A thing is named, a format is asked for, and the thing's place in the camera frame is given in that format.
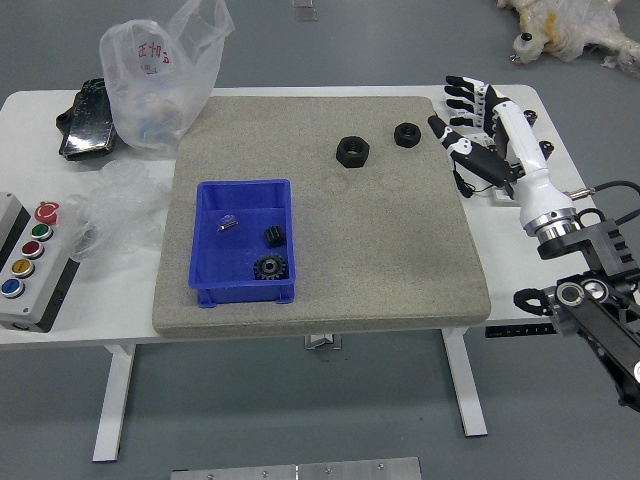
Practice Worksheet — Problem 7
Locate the crumpled clear plastic wrap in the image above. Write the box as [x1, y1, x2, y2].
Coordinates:
[67, 159, 174, 261]

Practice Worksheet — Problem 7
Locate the big black hex nut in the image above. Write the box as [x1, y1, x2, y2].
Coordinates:
[335, 135, 371, 169]

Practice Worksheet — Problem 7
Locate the white plastic bag red print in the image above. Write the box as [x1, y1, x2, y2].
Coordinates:
[98, 0, 236, 161]

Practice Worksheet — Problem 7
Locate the red emergency stop button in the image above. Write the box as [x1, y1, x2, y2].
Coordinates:
[34, 201, 62, 225]

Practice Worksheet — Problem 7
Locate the big black gear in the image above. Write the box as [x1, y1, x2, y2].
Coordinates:
[253, 253, 290, 282]

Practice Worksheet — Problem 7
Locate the blue plastic bin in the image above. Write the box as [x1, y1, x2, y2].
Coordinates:
[188, 178, 297, 306]

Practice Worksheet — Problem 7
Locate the white table leg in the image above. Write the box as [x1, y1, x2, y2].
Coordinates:
[92, 343, 136, 462]
[442, 329, 489, 438]

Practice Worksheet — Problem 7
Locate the black plastic tray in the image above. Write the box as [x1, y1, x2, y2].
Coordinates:
[55, 78, 119, 162]

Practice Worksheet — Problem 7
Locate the plush toy in plastic wrap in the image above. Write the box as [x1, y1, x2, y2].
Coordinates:
[497, 0, 640, 79]

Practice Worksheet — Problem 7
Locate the metal bracket under table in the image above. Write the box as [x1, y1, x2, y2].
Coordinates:
[304, 333, 342, 350]

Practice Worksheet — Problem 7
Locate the grey metal floor plate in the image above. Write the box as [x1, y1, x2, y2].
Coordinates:
[171, 457, 423, 480]

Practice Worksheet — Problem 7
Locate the thin black cord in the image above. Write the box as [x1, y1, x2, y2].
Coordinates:
[451, 149, 497, 199]

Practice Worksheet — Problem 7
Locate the grey push-button control box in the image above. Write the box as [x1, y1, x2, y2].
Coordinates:
[0, 192, 81, 334]

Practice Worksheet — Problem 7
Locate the grey-brown foam mat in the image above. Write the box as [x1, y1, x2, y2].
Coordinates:
[151, 95, 493, 337]

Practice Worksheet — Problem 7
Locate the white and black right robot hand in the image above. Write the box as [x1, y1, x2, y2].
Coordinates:
[427, 75, 576, 227]

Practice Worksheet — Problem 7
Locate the black desk control panel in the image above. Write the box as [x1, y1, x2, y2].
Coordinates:
[484, 324, 556, 338]

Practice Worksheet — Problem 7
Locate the small black hex nut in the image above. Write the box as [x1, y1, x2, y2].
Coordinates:
[393, 122, 423, 148]

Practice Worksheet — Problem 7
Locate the white circuit breaker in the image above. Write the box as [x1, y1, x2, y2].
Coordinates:
[444, 92, 494, 151]

